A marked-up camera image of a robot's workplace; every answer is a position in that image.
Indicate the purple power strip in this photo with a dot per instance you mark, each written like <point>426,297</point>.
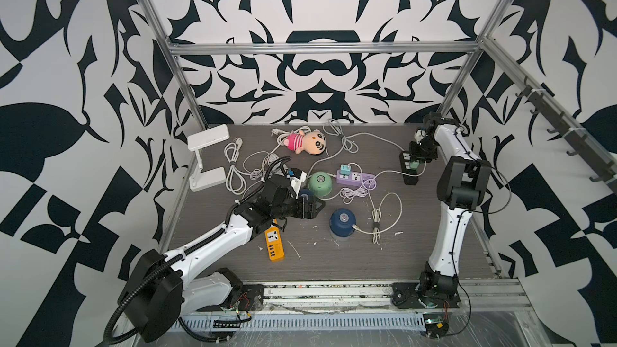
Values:
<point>354,179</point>

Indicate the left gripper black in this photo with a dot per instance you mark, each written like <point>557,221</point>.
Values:
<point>310,213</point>

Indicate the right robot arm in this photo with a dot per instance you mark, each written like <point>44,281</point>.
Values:
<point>460,190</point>

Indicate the wall hook rack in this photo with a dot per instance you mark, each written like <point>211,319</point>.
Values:
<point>563,125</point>

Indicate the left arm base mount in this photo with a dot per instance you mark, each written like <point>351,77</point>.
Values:
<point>245,299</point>

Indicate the black power strip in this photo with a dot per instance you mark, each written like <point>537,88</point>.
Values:
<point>410,179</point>

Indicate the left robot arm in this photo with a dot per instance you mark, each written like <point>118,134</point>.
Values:
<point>163,287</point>

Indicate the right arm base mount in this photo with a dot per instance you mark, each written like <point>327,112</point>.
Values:
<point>411,296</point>

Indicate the white desk lamp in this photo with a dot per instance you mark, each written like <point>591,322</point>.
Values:
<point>205,175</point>

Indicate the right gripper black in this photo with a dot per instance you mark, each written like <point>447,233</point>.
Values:
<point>416,156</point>

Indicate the plush doll pink shirt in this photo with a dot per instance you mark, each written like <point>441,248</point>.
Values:
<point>313,142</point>

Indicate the orange power strip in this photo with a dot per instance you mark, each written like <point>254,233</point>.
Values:
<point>274,243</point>

